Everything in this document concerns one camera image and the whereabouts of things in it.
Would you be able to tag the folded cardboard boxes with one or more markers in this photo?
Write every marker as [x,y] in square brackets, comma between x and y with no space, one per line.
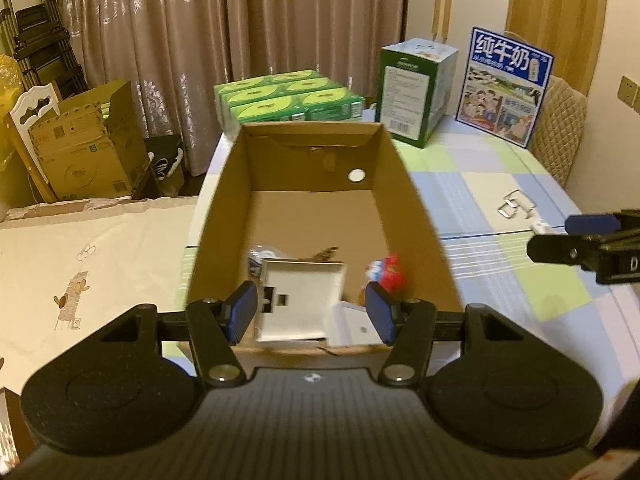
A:
[90,150]

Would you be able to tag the pack of green tissue packets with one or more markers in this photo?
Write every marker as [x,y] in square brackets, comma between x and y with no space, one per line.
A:
[285,100]

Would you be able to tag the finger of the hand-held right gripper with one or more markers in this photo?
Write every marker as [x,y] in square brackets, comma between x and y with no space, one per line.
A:
[560,249]
[590,222]

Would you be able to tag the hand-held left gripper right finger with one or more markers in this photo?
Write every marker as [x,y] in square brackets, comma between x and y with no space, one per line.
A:
[379,316]

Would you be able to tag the wooden wall stick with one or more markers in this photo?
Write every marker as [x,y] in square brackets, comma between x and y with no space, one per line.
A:
[438,10]
[448,10]

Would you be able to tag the cardboard box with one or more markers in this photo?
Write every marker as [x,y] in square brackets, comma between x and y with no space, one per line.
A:
[320,210]

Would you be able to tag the beige patterned curtain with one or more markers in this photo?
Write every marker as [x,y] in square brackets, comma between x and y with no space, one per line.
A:
[225,25]

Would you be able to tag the folding step ladder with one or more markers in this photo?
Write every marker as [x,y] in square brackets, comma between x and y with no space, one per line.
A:
[40,35]

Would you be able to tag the green white carton box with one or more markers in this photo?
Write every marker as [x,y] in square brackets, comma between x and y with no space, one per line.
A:
[415,95]

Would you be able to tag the wooden door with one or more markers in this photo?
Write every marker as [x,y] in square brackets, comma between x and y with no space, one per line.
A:
[555,10]

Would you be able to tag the blue illustrated milk box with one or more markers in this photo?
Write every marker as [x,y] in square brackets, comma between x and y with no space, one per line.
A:
[505,85]

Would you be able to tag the beige quilted chair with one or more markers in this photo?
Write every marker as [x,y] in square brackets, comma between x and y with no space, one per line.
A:
[560,130]

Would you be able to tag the yellow plastic bag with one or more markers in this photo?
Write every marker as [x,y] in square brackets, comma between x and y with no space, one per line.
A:
[9,110]

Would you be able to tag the white square box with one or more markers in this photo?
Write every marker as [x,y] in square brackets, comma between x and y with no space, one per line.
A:
[297,300]

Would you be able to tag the white power adapter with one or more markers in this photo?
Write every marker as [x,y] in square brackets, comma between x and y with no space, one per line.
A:
[357,327]

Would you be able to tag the blue label packet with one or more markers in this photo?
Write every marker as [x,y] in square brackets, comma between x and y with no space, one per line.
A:
[374,271]

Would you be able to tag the clear plastic bag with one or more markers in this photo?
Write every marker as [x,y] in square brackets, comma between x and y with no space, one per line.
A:
[267,252]

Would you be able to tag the small white plug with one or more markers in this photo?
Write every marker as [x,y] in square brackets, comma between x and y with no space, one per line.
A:
[545,226]

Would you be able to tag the metal clip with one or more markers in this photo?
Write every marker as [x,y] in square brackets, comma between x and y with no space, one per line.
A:
[515,204]

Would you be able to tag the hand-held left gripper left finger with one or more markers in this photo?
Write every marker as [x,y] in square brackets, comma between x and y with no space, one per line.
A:
[241,312]

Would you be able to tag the white wooden chair back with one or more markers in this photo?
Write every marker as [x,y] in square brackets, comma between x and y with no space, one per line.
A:
[30,102]

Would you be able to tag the black white sneaker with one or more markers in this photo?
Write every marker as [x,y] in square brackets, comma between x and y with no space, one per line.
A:
[167,162]

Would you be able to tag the white embroidered cloth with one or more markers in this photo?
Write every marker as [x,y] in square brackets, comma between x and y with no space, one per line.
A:
[100,250]

